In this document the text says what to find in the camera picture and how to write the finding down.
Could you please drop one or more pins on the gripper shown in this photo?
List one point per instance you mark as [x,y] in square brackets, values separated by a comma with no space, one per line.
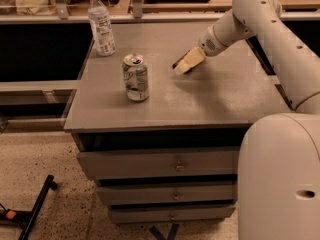
[209,45]

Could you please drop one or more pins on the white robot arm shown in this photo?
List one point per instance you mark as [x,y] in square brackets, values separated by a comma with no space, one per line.
[279,159]

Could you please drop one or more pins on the clear plastic water bottle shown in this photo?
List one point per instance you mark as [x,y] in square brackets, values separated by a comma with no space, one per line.
[100,23]

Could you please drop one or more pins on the green white soda can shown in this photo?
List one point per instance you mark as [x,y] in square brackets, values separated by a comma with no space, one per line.
[135,73]

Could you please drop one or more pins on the grey drawer cabinet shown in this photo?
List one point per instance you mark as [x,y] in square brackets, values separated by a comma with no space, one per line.
[211,106]

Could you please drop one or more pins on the top grey drawer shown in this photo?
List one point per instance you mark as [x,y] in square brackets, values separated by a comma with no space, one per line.
[154,163]

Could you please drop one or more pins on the grey drawer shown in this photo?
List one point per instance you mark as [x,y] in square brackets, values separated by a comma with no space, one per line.
[144,194]
[154,163]
[172,214]

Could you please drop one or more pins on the middle grey drawer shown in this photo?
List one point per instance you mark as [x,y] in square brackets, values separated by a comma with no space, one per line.
[144,194]

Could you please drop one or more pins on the bottom grey drawer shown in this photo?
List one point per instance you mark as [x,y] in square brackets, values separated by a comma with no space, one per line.
[172,214]

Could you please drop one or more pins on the metal shelf frame rail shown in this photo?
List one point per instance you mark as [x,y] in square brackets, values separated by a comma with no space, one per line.
[146,18]

